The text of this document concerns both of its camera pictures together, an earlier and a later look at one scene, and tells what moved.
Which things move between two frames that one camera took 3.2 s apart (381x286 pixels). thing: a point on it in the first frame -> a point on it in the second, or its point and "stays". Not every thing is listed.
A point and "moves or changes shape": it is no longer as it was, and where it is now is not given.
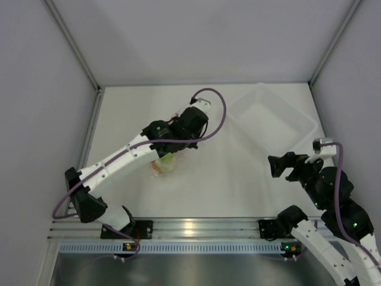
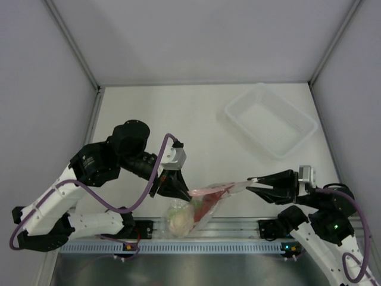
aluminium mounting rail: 172,229 stays
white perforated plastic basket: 272,117 stays
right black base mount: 272,229 stays
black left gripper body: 192,145 -> 162,180
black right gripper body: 304,171 -> 304,199
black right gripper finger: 278,164 -> 276,196
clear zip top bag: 170,165 moves or changes shape
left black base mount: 139,229 stays
